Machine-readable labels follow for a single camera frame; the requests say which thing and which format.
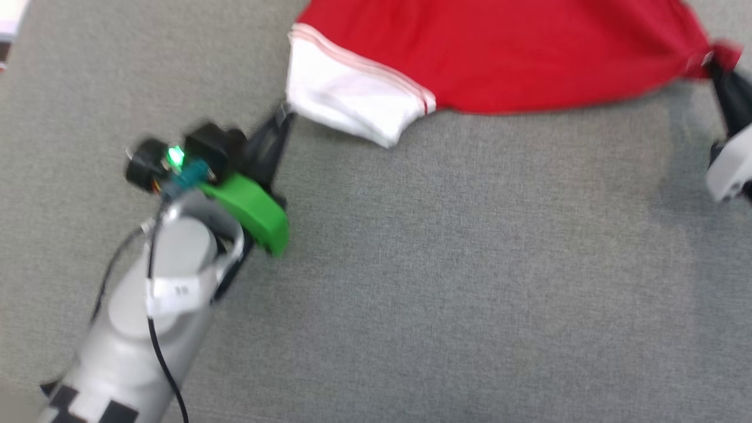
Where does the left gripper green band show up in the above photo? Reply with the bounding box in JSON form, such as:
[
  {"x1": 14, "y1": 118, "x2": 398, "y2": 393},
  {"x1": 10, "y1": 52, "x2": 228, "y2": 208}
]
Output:
[{"x1": 125, "y1": 106, "x2": 295, "y2": 258}]

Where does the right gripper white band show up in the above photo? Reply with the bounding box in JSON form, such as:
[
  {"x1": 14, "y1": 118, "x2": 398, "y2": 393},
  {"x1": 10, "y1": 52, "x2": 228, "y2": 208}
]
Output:
[{"x1": 705, "y1": 61, "x2": 752, "y2": 203}]

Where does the red white basketball jersey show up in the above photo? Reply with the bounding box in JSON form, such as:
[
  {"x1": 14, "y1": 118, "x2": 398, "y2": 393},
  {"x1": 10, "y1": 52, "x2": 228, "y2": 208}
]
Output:
[{"x1": 286, "y1": 0, "x2": 744, "y2": 149}]

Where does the white device box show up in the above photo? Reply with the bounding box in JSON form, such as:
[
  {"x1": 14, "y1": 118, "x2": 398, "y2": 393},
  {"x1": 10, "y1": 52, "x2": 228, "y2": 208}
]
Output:
[{"x1": 0, "y1": 0, "x2": 30, "y2": 74}]

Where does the left black cable teal connector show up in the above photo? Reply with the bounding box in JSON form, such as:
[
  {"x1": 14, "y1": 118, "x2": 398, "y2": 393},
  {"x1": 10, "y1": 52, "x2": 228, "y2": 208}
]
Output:
[{"x1": 146, "y1": 160, "x2": 211, "y2": 423}]

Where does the left thin black cable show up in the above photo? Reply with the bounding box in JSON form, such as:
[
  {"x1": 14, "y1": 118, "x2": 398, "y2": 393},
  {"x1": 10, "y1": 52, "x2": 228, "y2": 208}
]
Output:
[{"x1": 88, "y1": 226, "x2": 155, "y2": 330}]

